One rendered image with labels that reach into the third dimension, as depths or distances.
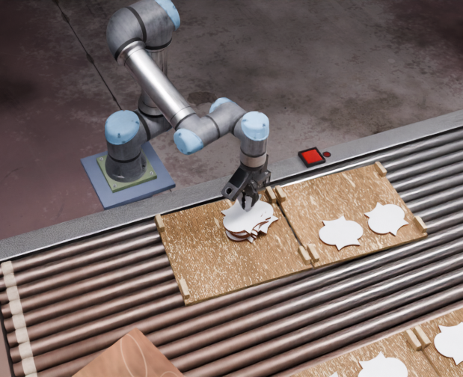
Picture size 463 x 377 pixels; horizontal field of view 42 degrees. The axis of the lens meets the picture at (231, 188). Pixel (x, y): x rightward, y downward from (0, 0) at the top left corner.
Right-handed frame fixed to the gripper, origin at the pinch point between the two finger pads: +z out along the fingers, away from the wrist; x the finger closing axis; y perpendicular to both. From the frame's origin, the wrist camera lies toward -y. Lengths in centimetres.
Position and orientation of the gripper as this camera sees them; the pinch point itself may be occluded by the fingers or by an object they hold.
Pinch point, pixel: (244, 209)
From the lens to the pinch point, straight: 189.5
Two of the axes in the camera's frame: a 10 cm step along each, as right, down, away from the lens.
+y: 6.9, -5.1, 5.1
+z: -0.4, 6.8, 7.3
